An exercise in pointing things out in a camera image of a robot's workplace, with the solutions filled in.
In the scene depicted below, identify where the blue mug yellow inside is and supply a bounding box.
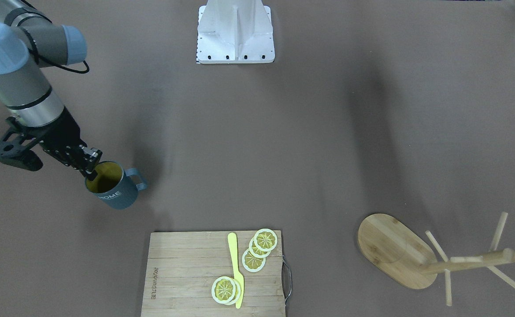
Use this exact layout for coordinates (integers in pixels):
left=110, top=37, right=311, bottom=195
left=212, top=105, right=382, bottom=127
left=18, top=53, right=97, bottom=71
left=85, top=161, right=148, bottom=210

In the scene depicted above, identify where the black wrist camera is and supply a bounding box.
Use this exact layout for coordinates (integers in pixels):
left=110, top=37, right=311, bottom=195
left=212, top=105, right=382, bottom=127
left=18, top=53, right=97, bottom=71
left=0, top=117, right=47, bottom=171

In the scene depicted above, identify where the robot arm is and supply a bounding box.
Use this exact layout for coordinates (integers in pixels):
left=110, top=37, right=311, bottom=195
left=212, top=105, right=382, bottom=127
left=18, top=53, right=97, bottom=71
left=0, top=0, right=102, bottom=180

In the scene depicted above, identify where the lemon slice under front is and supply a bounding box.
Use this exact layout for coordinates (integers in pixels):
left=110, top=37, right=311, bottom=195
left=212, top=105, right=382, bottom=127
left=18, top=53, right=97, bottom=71
left=225, top=279, right=242, bottom=306

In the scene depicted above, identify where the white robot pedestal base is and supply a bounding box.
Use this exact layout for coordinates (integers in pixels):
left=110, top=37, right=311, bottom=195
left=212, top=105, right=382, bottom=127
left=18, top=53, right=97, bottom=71
left=196, top=0, right=275, bottom=64

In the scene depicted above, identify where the bamboo cutting board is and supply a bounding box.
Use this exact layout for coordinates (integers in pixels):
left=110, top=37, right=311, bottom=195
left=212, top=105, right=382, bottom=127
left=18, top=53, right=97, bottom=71
left=141, top=231, right=291, bottom=317

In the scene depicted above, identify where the yellow plastic knife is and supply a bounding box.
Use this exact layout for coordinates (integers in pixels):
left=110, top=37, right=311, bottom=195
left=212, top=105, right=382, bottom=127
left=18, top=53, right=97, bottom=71
left=227, top=232, right=245, bottom=309

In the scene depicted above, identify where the lemon slice middle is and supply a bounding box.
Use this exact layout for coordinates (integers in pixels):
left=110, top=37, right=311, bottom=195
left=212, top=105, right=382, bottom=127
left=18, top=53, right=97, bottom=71
left=248, top=237, right=271, bottom=258

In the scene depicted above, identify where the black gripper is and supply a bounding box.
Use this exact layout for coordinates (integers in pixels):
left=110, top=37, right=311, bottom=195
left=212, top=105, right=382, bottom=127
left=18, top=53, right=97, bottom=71
left=37, top=107, right=103, bottom=181

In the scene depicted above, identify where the wooden cup rack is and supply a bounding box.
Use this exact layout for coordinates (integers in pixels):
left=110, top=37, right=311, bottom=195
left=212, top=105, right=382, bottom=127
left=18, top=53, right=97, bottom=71
left=357, top=212, right=515, bottom=306

